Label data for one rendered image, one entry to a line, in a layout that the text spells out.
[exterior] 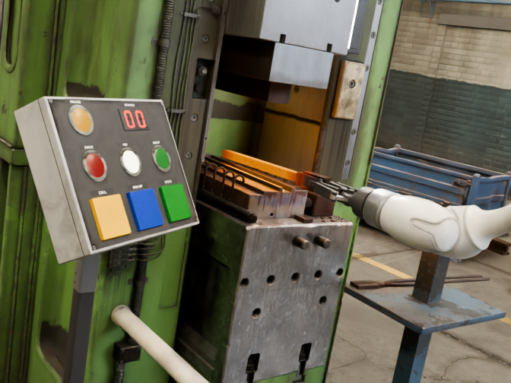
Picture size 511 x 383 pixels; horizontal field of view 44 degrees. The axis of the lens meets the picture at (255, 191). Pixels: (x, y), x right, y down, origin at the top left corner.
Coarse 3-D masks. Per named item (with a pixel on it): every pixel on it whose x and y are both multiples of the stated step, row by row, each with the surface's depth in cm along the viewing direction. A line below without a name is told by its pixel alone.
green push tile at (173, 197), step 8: (176, 184) 131; (160, 192) 126; (168, 192) 128; (176, 192) 130; (184, 192) 132; (168, 200) 127; (176, 200) 129; (184, 200) 132; (168, 208) 126; (176, 208) 128; (184, 208) 131; (168, 216) 126; (176, 216) 128; (184, 216) 130
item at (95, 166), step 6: (90, 156) 112; (96, 156) 113; (90, 162) 111; (96, 162) 112; (102, 162) 114; (90, 168) 111; (96, 168) 112; (102, 168) 113; (96, 174) 112; (102, 174) 113
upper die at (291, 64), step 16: (224, 48) 170; (240, 48) 165; (256, 48) 159; (272, 48) 154; (288, 48) 157; (304, 48) 160; (224, 64) 170; (240, 64) 165; (256, 64) 159; (272, 64) 155; (288, 64) 158; (304, 64) 161; (320, 64) 164; (272, 80) 156; (288, 80) 159; (304, 80) 162; (320, 80) 166
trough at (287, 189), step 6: (210, 156) 200; (222, 162) 195; (228, 162) 193; (240, 168) 188; (252, 174) 183; (258, 174) 182; (270, 180) 177; (282, 186) 173; (288, 186) 171; (288, 192) 170
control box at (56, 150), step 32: (32, 128) 109; (64, 128) 108; (96, 128) 115; (128, 128) 123; (160, 128) 133; (32, 160) 109; (64, 160) 106; (64, 192) 107; (96, 192) 111; (64, 224) 108; (96, 224) 109; (192, 224) 133; (64, 256) 108
